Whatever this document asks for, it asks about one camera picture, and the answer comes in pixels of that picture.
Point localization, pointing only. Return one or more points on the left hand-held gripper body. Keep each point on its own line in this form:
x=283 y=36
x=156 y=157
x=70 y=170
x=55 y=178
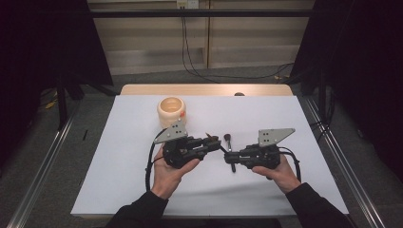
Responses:
x=177 y=152

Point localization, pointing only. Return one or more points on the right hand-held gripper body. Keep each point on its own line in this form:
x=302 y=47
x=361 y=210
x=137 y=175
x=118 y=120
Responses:
x=263 y=156

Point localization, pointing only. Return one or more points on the black makeup brush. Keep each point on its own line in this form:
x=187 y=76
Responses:
x=227 y=137

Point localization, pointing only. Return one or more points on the cream ribbed cup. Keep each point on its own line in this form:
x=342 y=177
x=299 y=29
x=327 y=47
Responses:
x=169 y=112

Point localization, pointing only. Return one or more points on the person's left hand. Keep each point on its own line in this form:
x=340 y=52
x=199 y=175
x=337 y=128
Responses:
x=168 y=177

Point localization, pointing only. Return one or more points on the person's right hand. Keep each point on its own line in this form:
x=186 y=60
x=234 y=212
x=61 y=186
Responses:
x=282 y=177

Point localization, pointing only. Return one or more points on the white table sheet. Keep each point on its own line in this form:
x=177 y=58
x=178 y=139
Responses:
x=126 y=158

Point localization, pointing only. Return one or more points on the black metal stand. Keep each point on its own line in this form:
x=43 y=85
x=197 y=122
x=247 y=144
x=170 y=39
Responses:
x=62 y=104
x=322 y=95

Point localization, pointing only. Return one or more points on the small black stick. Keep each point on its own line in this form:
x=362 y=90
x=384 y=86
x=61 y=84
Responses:
x=85 y=135

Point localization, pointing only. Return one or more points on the yellowish vertical pole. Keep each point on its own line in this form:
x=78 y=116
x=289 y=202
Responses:
x=208 y=34

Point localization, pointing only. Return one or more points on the black horizontal bar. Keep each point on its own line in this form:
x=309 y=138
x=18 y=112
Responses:
x=202 y=13

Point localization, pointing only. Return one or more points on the black curtain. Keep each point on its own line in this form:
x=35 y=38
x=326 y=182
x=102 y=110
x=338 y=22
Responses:
x=364 y=63
x=38 y=47

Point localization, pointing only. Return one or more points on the aluminium floor rail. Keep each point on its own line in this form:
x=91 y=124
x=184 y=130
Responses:
x=41 y=171
x=348 y=171

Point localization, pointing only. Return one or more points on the white wall socket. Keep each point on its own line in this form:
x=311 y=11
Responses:
x=187 y=3

